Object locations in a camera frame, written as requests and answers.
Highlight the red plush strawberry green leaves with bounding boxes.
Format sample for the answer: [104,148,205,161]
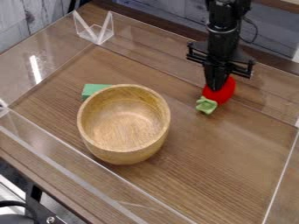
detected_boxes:
[195,77,237,115]

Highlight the wooden bowl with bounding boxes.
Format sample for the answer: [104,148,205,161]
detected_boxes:
[78,84,171,165]

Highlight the clear acrylic tray wall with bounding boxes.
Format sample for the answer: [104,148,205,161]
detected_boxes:
[0,5,299,224]

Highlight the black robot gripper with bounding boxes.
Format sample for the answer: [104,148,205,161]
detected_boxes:
[187,0,255,89]

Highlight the black cable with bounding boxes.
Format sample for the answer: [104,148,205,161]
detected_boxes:
[0,199,40,222]

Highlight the green rectangular block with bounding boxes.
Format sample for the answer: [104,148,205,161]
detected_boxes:
[82,84,110,101]

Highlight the clear acrylic corner bracket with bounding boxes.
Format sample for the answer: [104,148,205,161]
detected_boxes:
[72,11,115,46]

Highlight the black table leg bracket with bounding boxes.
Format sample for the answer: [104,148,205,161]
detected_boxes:
[26,184,67,224]

